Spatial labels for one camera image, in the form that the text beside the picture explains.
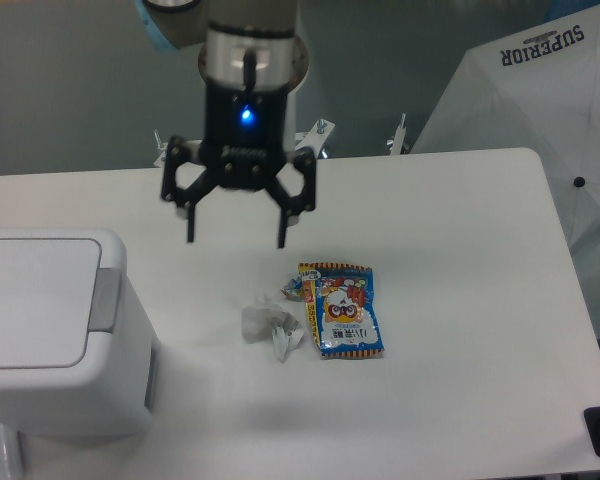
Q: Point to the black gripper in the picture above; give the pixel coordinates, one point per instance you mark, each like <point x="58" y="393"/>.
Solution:
<point x="242" y="140"/>

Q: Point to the white push-lid trash can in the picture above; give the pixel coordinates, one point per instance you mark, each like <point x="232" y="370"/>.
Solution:
<point x="77" y="349"/>

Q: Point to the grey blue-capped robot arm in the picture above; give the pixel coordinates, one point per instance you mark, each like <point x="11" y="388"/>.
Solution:
<point x="250" y="47"/>

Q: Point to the small torn blue wrapper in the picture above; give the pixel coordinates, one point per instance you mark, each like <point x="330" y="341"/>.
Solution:
<point x="293" y="290"/>

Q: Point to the crumpled white paper wrapper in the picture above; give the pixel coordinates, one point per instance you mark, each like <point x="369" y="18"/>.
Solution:
<point x="268" y="321"/>

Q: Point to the blue cartoon snack bag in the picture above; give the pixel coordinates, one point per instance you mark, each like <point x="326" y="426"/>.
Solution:
<point x="339" y="309"/>

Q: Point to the white Superior umbrella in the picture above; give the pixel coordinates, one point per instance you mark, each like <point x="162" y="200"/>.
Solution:
<point x="537" y="89"/>

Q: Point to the white metal base bracket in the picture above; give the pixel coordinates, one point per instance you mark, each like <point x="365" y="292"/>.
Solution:
<point x="316" y="139"/>

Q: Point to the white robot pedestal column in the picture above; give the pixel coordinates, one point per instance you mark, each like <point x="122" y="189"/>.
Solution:
<point x="289" y="141"/>

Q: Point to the silver clamp bracket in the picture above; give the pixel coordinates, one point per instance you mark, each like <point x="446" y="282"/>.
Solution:
<point x="396" y="145"/>

